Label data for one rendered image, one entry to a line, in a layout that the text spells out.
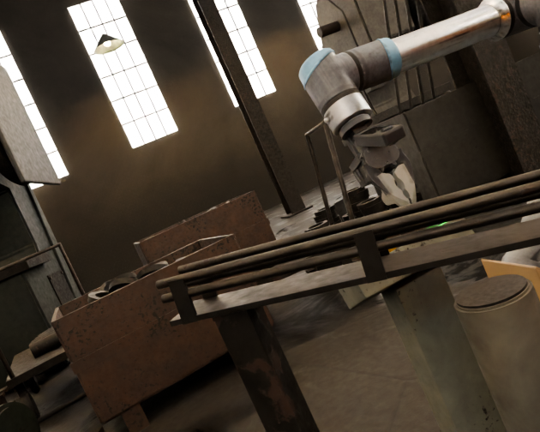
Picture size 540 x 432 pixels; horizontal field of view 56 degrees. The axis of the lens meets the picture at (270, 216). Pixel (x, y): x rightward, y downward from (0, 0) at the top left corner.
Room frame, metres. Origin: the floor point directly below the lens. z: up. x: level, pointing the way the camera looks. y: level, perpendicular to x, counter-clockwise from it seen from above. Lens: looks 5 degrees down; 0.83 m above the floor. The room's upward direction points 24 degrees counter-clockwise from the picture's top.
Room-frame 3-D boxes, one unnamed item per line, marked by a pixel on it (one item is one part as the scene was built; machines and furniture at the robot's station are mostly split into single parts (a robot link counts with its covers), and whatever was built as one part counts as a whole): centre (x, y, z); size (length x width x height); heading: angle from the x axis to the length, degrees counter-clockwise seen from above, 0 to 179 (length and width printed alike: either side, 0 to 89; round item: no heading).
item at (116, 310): (2.69, 0.76, 0.33); 0.93 x 0.73 x 0.66; 112
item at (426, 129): (4.08, -1.62, 0.43); 1.23 x 0.93 x 0.87; 103
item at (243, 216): (4.42, 0.64, 0.38); 1.03 x 0.83 x 0.75; 108
